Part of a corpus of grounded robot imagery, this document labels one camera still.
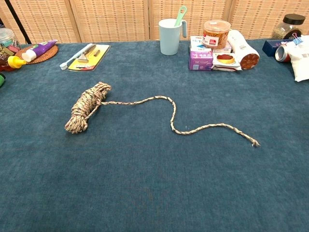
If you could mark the dark blue table cloth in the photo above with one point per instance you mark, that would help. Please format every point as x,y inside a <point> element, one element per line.
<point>144,181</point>

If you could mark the small purple box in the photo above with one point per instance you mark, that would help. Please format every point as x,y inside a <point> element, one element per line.
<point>200,60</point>

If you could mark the light blue plastic cup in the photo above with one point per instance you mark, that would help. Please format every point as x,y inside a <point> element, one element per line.
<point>169,38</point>

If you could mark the razor on yellow card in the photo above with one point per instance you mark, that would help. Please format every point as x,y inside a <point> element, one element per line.
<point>97,56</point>

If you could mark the white snack packet red bowl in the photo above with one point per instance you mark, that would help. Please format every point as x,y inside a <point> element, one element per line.
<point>225,60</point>

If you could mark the light blue toothbrush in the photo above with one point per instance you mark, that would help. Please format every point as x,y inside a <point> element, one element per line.
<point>72,59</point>

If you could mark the clear round tub red label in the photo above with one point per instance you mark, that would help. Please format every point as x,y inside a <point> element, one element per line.
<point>217,36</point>

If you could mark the teal toothbrush in cup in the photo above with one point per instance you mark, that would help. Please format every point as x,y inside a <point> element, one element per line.
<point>181,14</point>

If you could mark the bamboo folding screen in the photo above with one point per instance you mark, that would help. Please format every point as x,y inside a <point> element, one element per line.
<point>108,19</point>

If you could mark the white bottle with yellow cap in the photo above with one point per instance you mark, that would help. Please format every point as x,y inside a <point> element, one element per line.
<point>241,46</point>

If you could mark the round brown woven coaster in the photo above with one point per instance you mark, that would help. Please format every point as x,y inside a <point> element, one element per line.
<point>48,56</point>

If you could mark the dark blue flat box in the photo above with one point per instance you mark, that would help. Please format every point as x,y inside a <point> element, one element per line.
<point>269,47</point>

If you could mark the purple white toothpaste tube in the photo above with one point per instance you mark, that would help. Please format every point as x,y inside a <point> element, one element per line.
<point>38,49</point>

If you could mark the red soda can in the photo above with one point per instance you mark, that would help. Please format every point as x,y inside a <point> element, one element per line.
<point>281,53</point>

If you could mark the syrup bottle with yellow cap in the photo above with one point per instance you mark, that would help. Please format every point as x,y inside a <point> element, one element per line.
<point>15,62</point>

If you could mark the glass jar with black lid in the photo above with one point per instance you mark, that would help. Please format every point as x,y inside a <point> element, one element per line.
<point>280,31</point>

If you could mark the white plastic bag with barcode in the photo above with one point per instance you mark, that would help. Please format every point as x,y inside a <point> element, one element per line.
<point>301,62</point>

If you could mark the blue binder clip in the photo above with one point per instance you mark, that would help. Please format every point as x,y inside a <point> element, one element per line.
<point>298,40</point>

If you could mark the clear jar of colourful clips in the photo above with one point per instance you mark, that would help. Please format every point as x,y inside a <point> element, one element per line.
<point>6,38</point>

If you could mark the black tripod pole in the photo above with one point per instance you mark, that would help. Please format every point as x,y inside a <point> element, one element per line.
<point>17,20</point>

